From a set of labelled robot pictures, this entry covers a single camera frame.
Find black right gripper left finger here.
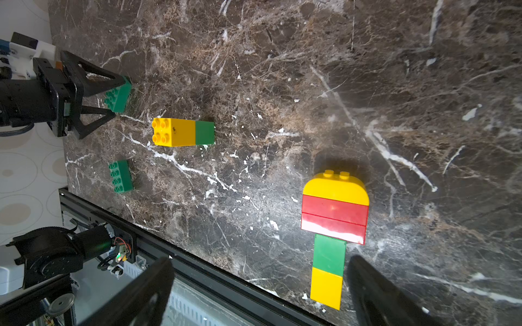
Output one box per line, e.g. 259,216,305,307
81,257,175,325

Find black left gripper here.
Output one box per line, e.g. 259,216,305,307
0,50,128,141

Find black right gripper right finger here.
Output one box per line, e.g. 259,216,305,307
347,255,440,326

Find green long lego brick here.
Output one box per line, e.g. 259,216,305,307
109,160,134,194
104,77,133,114

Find yellow square lego brick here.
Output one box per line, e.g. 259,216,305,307
310,268,343,311

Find green square lego brick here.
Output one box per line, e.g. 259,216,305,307
195,121,215,145
313,234,347,277

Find red long lego brick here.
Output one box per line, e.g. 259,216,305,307
300,195,369,245

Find yellow rounded lego brick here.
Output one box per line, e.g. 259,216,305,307
152,118,196,148

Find yellow long lego brick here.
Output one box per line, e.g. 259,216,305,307
303,170,369,206

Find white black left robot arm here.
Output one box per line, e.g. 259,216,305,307
1,51,127,295

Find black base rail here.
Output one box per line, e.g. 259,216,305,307
58,187,330,325

